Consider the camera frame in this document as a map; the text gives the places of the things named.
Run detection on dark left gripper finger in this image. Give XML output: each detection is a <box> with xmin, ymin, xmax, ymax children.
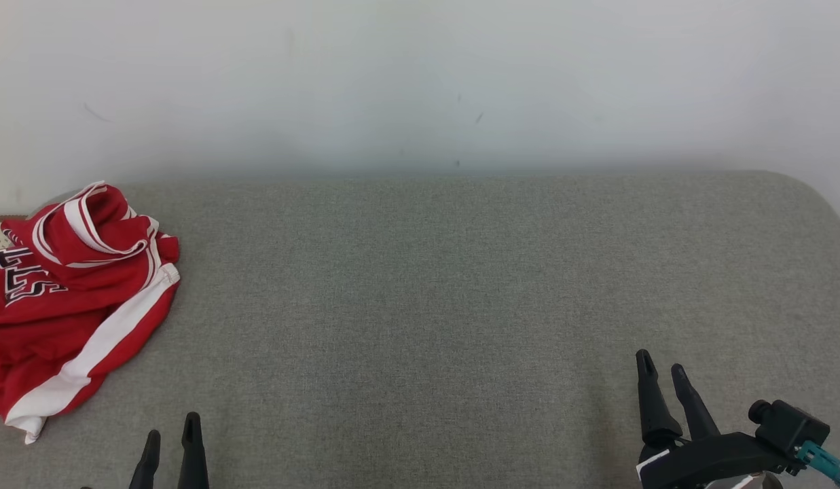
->
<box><xmin>129</xmin><ymin>429</ymin><xmax>161</xmax><ymax>489</ymax></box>
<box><xmin>177</xmin><ymin>412</ymin><xmax>210</xmax><ymax>489</ymax></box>

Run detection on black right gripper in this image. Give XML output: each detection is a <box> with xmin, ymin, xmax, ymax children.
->
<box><xmin>635</xmin><ymin>349</ymin><xmax>801</xmax><ymax>489</ymax></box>

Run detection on red shorts with white stripe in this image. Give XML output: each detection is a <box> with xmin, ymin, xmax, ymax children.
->
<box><xmin>0</xmin><ymin>264</ymin><xmax>181</xmax><ymax>446</ymax></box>

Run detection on red basketball jersey number 23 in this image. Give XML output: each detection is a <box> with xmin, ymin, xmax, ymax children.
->
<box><xmin>0</xmin><ymin>181</ymin><xmax>181</xmax><ymax>327</ymax></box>

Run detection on teal right camera connector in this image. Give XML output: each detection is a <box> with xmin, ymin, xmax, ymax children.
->
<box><xmin>797</xmin><ymin>440</ymin><xmax>840</xmax><ymax>486</ymax></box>

